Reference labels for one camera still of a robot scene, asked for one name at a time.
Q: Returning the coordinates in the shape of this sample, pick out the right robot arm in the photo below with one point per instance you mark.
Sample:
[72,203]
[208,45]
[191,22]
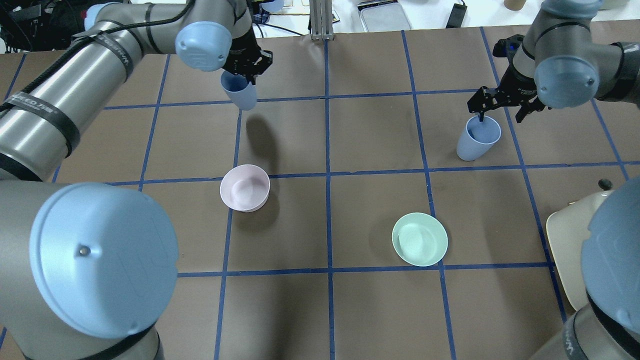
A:
[557,65]

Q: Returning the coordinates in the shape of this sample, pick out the green bowl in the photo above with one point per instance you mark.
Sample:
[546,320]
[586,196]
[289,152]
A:
[420,239]

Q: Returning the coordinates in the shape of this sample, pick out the black power adapter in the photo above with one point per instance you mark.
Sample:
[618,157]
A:
[457,15]

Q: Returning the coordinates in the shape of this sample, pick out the cream toaster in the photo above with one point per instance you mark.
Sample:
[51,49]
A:
[567,245]

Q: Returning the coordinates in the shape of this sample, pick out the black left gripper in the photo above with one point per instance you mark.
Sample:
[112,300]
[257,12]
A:
[243,51]

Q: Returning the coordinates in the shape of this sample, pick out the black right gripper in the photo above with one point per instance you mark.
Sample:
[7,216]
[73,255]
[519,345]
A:
[518,85]

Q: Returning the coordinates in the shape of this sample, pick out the pink bowl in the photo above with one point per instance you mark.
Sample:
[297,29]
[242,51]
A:
[245,188]

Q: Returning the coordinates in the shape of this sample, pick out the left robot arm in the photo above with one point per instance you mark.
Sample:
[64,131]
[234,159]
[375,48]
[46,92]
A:
[88,262]

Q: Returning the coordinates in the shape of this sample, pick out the grey kitchen scale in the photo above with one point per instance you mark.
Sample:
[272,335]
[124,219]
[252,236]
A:
[383,16]

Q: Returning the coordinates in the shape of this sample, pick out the blue cup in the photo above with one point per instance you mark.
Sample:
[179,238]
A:
[240,91]
[478,136]

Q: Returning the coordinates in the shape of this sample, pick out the aluminium frame post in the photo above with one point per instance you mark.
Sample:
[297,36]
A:
[321,20]

